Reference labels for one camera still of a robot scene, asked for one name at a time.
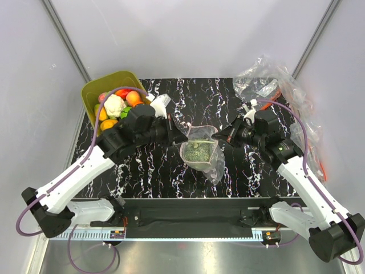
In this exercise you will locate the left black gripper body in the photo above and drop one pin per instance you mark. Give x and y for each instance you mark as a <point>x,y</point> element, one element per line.
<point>161,131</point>

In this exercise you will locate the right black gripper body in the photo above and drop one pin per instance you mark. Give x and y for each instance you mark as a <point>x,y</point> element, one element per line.
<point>243,133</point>

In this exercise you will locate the green netted melon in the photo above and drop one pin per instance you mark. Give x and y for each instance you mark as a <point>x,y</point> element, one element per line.
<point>198,150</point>

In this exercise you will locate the clear zip top bag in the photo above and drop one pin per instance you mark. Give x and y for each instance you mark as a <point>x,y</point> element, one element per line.
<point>214,169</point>

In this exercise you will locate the green striped watermelon toy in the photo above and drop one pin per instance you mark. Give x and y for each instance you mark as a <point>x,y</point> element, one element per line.
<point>125,112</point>

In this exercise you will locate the white cauliflower toy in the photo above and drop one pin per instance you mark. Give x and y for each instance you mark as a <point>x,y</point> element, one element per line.
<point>114,105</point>

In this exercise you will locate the olive green plastic bin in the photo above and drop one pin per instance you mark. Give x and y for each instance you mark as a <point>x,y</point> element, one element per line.
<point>94,94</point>

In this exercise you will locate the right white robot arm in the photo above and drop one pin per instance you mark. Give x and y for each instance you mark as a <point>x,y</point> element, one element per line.
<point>330,229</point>

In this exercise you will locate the black marble pattern mat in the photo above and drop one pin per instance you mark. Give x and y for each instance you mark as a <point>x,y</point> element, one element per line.
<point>158,172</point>

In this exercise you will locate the pink peach upper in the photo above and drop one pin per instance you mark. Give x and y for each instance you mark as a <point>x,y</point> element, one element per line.
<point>133,99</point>

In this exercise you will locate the pink peach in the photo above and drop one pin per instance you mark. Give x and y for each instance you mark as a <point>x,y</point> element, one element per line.
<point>102,96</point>
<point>133,99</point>

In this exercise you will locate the pile of clear bags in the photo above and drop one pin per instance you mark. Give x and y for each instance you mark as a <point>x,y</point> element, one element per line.
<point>269,79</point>

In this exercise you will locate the yellow mango toy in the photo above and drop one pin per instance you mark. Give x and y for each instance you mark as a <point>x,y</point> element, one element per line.
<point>101,111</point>

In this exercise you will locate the pink peach lower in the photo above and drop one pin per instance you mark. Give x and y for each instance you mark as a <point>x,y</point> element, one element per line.
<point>102,96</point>

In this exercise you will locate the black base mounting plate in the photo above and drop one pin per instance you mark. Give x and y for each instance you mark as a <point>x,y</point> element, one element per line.
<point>241,211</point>

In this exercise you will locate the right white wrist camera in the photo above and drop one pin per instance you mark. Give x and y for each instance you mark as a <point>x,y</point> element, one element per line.
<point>250,112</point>

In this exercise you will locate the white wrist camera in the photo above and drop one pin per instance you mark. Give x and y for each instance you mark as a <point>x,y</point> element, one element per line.
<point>250,112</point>
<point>159,103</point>

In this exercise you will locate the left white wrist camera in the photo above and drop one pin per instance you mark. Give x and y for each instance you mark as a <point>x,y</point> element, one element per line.
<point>159,103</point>

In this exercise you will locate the aluminium frame rail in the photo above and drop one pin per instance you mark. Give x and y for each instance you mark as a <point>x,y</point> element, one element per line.
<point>109,213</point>

